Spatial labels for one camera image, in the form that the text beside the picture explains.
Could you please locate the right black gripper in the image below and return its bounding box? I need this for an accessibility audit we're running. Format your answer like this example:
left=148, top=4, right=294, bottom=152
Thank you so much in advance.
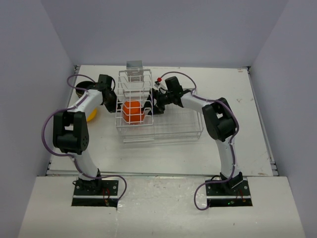
left=141, top=88, right=174, bottom=116

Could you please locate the orange cup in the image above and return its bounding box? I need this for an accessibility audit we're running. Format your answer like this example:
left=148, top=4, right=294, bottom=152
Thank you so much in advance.
left=123, top=101, right=145, bottom=124

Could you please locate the yellow bowl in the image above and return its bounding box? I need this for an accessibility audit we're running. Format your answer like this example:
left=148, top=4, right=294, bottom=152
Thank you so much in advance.
left=86, top=108, right=98, bottom=122

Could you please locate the black bowl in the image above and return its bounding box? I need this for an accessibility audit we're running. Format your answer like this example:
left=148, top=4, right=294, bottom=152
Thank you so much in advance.
left=75, top=81, right=95, bottom=98

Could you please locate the white wire dish rack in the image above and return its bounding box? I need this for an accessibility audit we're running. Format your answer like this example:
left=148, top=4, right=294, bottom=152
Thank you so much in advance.
left=115, top=69, right=204, bottom=143

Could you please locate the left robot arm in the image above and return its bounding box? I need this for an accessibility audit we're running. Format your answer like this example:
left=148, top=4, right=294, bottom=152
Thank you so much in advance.
left=53, top=74, right=117, bottom=195

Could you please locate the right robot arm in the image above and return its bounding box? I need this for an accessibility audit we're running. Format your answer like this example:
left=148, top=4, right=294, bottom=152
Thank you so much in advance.
left=152, top=76, right=243, bottom=195

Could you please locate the grey metal block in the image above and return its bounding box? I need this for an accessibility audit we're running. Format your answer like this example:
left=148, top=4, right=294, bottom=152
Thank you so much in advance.
left=126, top=60, right=143, bottom=70

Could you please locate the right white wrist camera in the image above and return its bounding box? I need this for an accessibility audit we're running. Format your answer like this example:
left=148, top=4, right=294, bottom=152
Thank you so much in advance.
left=154, top=77, right=165, bottom=89

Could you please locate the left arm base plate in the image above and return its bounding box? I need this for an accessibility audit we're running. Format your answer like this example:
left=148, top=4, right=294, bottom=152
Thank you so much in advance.
left=71, top=179, right=119, bottom=208

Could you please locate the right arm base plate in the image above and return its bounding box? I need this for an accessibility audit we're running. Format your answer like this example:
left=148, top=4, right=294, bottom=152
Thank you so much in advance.
left=206, top=178, right=253, bottom=208

